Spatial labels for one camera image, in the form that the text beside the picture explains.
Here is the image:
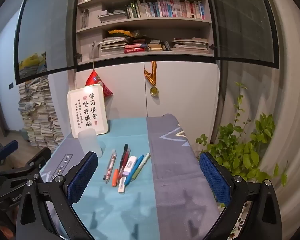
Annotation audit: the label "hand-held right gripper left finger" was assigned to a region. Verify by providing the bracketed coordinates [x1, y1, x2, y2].
[15, 151, 99, 240]

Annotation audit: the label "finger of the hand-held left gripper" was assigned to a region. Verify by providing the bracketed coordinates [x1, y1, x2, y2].
[0, 140, 19, 164]
[0, 147, 52, 181]

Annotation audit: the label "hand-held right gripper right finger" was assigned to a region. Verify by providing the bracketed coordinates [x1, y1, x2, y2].
[199, 151, 283, 240]

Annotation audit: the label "patterned red white pen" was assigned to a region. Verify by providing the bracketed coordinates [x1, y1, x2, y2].
[103, 149, 117, 183]

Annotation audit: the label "orange highlighter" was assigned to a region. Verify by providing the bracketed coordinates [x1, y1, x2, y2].
[111, 169, 120, 187]

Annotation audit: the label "translucent white cup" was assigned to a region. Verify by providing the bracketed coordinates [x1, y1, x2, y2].
[77, 128, 103, 158]

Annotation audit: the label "white labelled marker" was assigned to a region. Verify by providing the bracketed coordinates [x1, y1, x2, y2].
[118, 177, 127, 193]

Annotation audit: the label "white purple correction tape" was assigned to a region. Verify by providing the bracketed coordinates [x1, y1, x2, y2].
[122, 156, 137, 177]

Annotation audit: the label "black pen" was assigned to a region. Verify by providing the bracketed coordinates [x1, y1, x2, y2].
[118, 144, 129, 178]

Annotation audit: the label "blue pen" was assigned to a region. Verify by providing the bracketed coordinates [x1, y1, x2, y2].
[124, 154, 144, 186]

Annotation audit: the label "white pen with clip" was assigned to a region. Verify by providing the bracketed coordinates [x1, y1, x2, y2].
[130, 152, 151, 182]

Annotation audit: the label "green leafy plant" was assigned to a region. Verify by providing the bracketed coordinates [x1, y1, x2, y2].
[195, 81, 289, 188]

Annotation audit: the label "tall pile of books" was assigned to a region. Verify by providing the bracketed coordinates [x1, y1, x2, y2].
[18, 76, 65, 153]

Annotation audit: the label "blue grey tablecloth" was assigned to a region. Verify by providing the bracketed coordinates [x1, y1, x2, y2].
[39, 114, 222, 240]

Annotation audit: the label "framed calligraphy sign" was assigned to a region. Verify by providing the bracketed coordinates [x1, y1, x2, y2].
[67, 84, 110, 138]

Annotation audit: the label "yellow plush toy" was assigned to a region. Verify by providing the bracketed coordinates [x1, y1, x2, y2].
[19, 52, 47, 68]

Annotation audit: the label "white lower cabinet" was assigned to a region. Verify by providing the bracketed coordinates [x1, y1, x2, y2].
[67, 60, 222, 125]

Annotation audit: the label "red hanging ornament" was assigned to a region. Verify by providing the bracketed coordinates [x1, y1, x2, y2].
[85, 41, 113, 98]

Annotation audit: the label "gold medal with striped ribbon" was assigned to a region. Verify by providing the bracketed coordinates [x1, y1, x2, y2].
[144, 61, 160, 97]

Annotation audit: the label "white pen holder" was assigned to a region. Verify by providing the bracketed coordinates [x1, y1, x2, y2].
[91, 41, 101, 59]

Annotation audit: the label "glass cabinet door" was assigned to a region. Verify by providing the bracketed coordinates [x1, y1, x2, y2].
[15, 0, 82, 85]
[205, 0, 278, 68]

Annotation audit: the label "stack of magazines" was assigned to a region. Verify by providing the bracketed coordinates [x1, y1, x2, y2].
[100, 37, 127, 57]

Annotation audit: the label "stack of worn papers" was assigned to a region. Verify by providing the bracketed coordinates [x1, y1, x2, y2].
[171, 37, 209, 54]

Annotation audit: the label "thick red books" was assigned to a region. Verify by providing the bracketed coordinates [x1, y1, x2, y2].
[124, 44, 151, 54]

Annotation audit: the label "small stack of books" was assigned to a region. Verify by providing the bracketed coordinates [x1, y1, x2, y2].
[147, 39, 171, 52]

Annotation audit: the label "yellow sunflower decoration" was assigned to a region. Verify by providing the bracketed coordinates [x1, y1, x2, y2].
[108, 29, 141, 39]

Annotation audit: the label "grey flat book stack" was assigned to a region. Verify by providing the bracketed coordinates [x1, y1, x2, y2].
[98, 9, 128, 23]

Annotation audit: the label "grey bookshelf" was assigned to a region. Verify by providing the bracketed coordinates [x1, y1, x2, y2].
[75, 0, 215, 65]

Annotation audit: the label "row of upright books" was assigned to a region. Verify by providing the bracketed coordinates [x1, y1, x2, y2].
[125, 0, 206, 20]

